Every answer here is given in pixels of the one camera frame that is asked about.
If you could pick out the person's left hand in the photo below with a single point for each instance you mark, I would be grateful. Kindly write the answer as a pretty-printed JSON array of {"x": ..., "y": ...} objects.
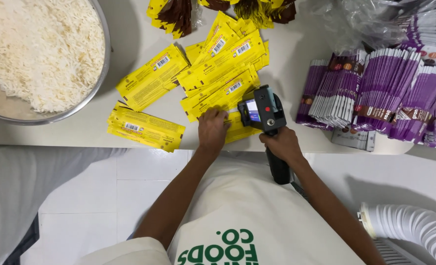
[{"x": 212, "y": 130}]

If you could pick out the person's right hand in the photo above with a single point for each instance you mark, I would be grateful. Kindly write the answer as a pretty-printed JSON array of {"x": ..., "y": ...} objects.
[{"x": 283, "y": 145}]

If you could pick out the person's right fingers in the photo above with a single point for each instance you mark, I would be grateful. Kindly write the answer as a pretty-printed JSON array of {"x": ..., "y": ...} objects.
[{"x": 265, "y": 138}]

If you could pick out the yellow pouch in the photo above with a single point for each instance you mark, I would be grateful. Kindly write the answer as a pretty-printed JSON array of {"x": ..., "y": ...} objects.
[{"x": 240, "y": 128}]

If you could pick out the black handheld inkjet printer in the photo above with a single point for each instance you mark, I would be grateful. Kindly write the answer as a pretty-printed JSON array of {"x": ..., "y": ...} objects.
[{"x": 265, "y": 110}]

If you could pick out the cream apron with green print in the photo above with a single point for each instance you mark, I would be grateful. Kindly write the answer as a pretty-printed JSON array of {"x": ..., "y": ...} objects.
[{"x": 251, "y": 221}]

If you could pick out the pile of yellow packets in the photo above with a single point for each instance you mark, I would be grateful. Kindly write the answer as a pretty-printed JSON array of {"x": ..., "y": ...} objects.
[{"x": 218, "y": 62}]

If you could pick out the small white packet stack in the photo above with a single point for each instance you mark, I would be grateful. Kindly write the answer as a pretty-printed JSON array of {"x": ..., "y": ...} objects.
[{"x": 354, "y": 139}]

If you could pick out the stack of yellow packets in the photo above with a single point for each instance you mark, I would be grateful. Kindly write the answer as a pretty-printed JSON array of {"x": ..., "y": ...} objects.
[{"x": 144, "y": 127}]

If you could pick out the rows of purple packets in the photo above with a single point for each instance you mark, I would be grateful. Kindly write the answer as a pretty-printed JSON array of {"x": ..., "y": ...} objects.
[{"x": 380, "y": 88}]

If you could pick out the clear plastic bag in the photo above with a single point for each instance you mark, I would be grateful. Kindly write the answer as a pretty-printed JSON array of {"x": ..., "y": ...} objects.
[{"x": 354, "y": 22}]

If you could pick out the heap of yellow brown packets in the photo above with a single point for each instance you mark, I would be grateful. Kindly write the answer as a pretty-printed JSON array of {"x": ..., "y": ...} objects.
[{"x": 173, "y": 14}]

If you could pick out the large steel bowl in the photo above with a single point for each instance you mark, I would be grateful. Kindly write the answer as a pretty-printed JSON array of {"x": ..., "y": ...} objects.
[{"x": 96, "y": 84}]

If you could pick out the bundle of purple bagged packets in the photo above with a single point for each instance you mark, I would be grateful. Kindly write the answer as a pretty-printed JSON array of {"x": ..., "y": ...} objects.
[{"x": 428, "y": 27}]

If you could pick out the heap of white rice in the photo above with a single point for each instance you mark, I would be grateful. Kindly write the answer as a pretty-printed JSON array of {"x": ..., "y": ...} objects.
[{"x": 41, "y": 48}]

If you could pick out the grey white cover sheet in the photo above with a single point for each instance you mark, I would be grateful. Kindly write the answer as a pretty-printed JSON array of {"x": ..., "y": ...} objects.
[{"x": 26, "y": 191}]

